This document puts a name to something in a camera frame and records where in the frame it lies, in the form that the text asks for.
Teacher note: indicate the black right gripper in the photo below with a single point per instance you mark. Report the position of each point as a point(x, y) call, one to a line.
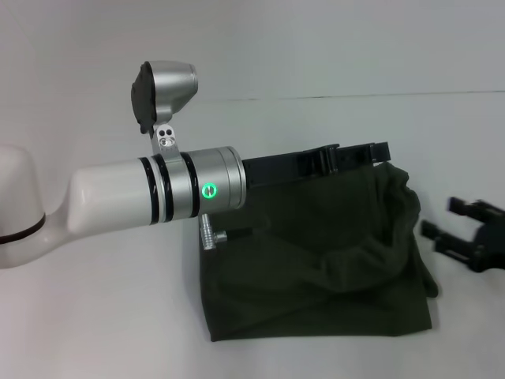
point(491, 241)

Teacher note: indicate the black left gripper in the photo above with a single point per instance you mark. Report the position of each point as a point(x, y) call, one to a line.
point(284, 166)

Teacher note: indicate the dark green t-shirt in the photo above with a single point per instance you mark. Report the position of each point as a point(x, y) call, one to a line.
point(315, 256)

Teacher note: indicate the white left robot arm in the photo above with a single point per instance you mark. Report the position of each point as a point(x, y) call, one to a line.
point(110, 197)

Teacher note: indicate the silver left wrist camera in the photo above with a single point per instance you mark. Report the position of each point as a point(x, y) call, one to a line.
point(173, 87)

